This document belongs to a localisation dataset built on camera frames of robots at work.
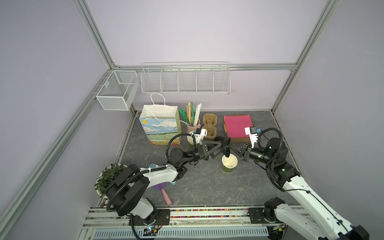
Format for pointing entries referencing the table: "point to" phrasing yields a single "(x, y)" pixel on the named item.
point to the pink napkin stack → (235, 125)
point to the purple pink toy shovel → (160, 187)
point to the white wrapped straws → (198, 109)
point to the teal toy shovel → (154, 165)
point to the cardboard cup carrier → (210, 120)
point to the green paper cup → (229, 163)
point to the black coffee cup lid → (226, 147)
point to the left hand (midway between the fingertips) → (223, 152)
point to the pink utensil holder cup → (193, 128)
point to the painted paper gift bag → (161, 123)
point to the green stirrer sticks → (185, 115)
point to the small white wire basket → (117, 92)
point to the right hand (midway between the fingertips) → (228, 147)
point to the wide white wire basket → (186, 78)
